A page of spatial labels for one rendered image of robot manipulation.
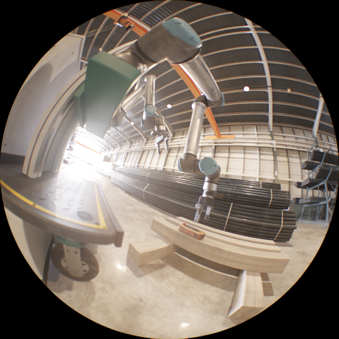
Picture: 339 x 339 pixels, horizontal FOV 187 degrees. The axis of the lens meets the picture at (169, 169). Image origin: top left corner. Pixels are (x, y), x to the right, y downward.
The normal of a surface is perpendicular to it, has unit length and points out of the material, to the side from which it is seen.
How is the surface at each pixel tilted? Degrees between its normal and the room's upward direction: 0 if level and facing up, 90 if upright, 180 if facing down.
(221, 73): 171
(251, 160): 90
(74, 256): 90
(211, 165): 90
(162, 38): 175
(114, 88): 180
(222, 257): 90
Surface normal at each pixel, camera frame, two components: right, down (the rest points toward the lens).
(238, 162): -0.60, -0.33
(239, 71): -0.37, 0.87
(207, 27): -0.17, 0.98
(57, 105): 0.66, 0.04
